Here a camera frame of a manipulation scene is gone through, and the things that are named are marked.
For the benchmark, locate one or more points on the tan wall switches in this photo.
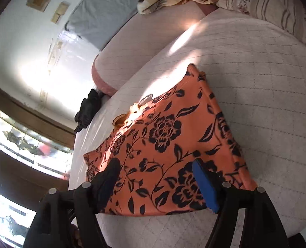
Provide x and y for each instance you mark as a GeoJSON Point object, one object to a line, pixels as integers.
{"type": "Point", "coordinates": [60, 13]}

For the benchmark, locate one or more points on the striped floral bedding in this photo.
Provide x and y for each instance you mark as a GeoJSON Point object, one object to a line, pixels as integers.
{"type": "Point", "coordinates": [277, 7]}

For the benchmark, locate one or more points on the grey pillow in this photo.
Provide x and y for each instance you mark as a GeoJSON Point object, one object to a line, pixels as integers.
{"type": "Point", "coordinates": [104, 15]}

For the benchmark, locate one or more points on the orange floral shirt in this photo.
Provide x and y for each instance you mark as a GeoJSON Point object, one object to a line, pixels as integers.
{"type": "Point", "coordinates": [173, 149]}

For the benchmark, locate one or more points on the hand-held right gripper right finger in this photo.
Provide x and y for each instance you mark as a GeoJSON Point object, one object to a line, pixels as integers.
{"type": "Point", "coordinates": [204, 186]}

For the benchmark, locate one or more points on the white quilted bed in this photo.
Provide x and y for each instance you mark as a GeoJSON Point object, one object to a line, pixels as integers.
{"type": "Point", "coordinates": [259, 108]}

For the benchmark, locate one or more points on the stained glass window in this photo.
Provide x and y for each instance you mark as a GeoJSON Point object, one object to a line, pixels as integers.
{"type": "Point", "coordinates": [26, 144]}

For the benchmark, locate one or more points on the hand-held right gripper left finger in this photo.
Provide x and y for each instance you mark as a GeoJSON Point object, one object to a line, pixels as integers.
{"type": "Point", "coordinates": [107, 183]}

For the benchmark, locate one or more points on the black clothes pile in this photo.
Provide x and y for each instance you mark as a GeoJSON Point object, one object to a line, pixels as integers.
{"type": "Point", "coordinates": [87, 111]}

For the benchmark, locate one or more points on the rolled pink quilt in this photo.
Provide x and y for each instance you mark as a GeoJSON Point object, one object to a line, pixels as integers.
{"type": "Point", "coordinates": [142, 49]}

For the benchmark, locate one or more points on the wooden window frame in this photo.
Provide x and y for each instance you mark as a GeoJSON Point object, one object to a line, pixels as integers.
{"type": "Point", "coordinates": [31, 116]}

